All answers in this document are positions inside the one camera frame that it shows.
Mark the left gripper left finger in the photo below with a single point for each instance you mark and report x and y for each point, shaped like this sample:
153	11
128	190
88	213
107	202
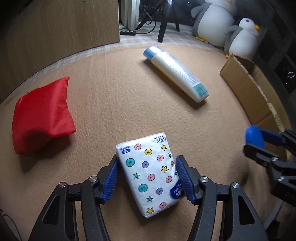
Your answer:
57	220

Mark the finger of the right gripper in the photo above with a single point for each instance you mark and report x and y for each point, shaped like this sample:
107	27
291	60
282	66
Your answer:
281	174
281	139

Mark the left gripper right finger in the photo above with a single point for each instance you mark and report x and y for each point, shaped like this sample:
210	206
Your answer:
240	220

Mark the white patterned tissue pack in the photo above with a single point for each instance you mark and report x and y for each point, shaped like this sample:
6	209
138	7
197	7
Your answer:
150	171

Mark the white blue lotion bottle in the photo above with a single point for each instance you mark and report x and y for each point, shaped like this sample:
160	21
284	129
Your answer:
177	73

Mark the red fabric pouch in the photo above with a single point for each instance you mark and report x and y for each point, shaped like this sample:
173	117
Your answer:
40	116

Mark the blue round cream jar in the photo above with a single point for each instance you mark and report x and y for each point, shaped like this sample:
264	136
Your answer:
253	136

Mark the brown cardboard box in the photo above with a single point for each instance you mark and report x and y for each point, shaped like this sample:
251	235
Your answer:
256	95

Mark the small penguin plush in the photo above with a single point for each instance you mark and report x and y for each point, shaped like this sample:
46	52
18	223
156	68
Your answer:
242	40

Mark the large penguin plush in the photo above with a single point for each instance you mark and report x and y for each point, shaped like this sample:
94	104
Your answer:
211	20

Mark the light wood cabinet panel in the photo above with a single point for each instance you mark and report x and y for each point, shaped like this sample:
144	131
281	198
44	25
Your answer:
48	31

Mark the black power strip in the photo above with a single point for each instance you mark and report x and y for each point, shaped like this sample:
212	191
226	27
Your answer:
127	33

